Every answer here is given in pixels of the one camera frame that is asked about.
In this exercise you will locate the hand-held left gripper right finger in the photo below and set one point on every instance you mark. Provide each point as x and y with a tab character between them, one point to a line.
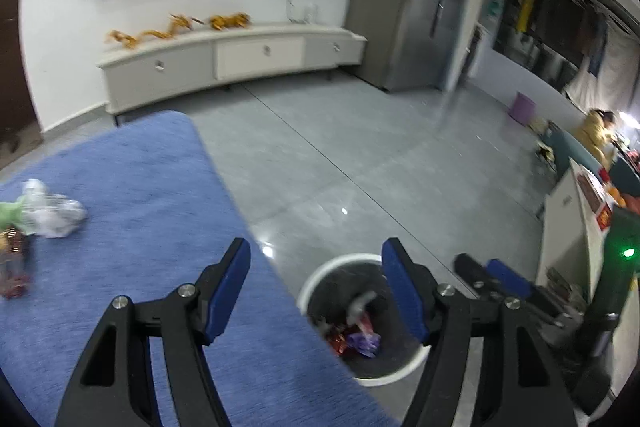
404	292

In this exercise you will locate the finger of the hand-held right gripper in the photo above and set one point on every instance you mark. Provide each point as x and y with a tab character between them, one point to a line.
475	274
510	279

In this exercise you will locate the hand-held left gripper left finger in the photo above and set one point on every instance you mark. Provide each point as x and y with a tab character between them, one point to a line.
227	292

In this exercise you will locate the grey wrapper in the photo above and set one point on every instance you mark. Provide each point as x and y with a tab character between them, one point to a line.
361	303

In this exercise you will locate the purple wrapper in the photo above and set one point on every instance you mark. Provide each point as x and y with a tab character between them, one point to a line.
366	343

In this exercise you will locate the red gold wrapper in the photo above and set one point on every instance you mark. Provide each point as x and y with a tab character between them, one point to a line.
339	341

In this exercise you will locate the round white trash bin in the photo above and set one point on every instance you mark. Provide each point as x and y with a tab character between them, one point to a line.
320	277

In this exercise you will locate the white side table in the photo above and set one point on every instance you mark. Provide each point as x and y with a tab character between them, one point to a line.
565	217

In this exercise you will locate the red box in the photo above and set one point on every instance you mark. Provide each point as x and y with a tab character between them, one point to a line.
592	202

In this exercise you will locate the blue fluffy blanket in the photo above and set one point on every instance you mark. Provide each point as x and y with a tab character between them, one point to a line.
150	207

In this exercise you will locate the teal chair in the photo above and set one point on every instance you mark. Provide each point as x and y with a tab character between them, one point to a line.
570	149

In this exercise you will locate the yellow bag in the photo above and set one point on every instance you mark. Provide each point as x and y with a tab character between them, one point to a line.
538	124

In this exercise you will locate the purple plastic bucket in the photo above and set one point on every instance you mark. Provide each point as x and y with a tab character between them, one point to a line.
522	108

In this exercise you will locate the white crumpled plastic bag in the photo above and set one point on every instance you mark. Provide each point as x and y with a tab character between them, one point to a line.
52	214

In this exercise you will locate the red white snack packet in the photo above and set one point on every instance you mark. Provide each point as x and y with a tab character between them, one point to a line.
15	284

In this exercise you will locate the white hanging cloth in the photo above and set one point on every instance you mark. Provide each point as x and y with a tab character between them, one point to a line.
605	72

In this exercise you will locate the brown snack wrapper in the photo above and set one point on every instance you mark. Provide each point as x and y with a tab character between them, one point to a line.
11	241

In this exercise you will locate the green crumpled wrapper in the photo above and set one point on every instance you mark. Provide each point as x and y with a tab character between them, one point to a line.
11	213

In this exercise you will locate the white television cabinet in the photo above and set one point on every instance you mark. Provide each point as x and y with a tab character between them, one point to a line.
260	52

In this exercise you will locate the golden dragon figurine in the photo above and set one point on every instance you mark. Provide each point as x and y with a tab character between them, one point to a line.
150	34

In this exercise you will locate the golden tiger figurine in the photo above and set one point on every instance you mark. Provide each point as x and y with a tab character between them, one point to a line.
230	22

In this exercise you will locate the yellow hanging garment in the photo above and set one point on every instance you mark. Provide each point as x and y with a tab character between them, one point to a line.
526	7

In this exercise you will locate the brown entrance door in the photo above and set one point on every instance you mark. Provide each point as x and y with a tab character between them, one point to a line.
15	67

